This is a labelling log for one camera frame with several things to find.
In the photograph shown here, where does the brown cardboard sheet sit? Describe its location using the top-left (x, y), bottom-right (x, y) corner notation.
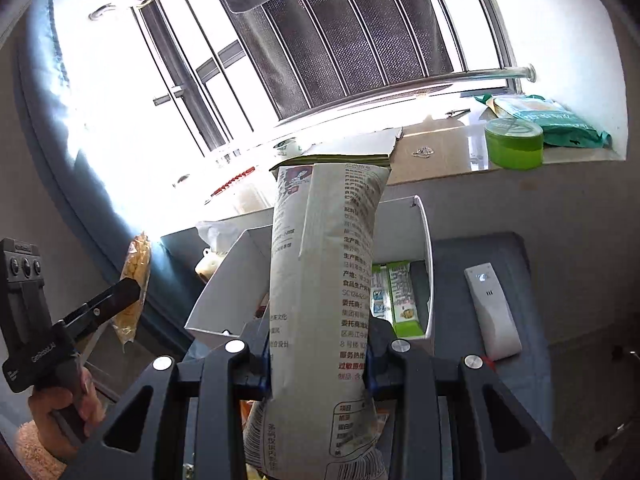
top-left (270, 124), bottom-right (493, 187)

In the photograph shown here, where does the clear yellow snack packet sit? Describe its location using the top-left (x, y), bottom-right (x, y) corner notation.
top-left (112, 232), bottom-right (152, 347)

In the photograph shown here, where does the red strip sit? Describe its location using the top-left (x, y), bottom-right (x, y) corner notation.
top-left (209, 165), bottom-right (257, 197)

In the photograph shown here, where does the person's left hand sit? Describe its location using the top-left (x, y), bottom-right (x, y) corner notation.
top-left (27, 366), bottom-right (107, 457)

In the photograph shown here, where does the blue curtain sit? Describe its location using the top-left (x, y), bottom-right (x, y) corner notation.
top-left (14, 0), bottom-right (203, 353)

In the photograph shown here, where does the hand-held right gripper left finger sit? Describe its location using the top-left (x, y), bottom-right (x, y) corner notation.
top-left (60, 320), bottom-right (275, 480)

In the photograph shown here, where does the person's left forearm fuzzy sleeve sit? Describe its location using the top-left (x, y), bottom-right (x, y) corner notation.
top-left (12, 420), bottom-right (68, 480)

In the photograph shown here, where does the white cardboard box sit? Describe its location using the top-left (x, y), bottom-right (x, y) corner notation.
top-left (184, 195), bottom-right (435, 356)

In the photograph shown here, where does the dark mesh cloth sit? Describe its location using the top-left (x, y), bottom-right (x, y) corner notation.
top-left (200, 0), bottom-right (454, 117)

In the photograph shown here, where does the white plastic bag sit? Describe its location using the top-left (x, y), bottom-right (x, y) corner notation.
top-left (195, 220), bottom-right (247, 263)

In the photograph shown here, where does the white remote control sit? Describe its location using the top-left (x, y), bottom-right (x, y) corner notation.
top-left (464, 264), bottom-right (524, 361)

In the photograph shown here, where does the white green snack packet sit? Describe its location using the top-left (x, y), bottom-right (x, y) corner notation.
top-left (370, 264), bottom-right (394, 322)

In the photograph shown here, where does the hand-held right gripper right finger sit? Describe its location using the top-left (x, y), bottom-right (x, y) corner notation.
top-left (367, 321), bottom-right (576, 480)

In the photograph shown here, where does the metal window grille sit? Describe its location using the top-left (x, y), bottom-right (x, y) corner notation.
top-left (131, 0), bottom-right (522, 161)

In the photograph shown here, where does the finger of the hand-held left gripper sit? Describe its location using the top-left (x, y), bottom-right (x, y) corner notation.
top-left (59, 277), bottom-right (142, 357)

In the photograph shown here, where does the tall white snack bag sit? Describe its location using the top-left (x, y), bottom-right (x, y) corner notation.
top-left (242, 162), bottom-right (392, 480)

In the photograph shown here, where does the green plastic packet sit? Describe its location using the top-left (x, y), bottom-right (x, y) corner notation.
top-left (477, 93), bottom-right (612, 150)

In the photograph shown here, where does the green round container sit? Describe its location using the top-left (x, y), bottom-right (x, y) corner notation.
top-left (483, 116), bottom-right (545, 171)

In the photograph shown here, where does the small white cup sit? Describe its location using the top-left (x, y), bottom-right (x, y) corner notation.
top-left (274, 137), bottom-right (302, 159)

